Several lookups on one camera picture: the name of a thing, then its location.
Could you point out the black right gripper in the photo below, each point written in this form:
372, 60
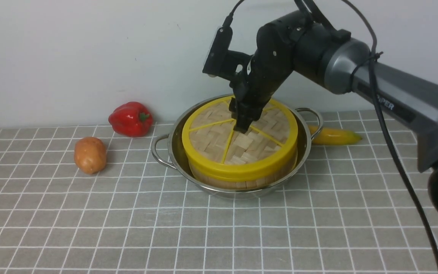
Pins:
267, 69

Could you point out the woven bamboo steamer lid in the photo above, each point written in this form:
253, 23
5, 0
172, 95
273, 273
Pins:
212, 146

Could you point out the bamboo steamer basket yellow rim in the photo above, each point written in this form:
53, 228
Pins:
237, 184

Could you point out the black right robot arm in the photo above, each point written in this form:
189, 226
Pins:
340, 64

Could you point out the stainless steel pot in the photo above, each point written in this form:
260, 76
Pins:
168, 150

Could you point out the yellow banana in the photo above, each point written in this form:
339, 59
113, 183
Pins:
336, 137

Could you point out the red bell pepper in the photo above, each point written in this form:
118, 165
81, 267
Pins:
131, 119

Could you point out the brown potato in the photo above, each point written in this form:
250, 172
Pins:
90, 155

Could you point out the grey checkered tablecloth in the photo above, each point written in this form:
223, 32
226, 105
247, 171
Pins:
346, 211

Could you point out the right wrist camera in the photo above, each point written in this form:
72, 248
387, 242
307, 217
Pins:
222, 62

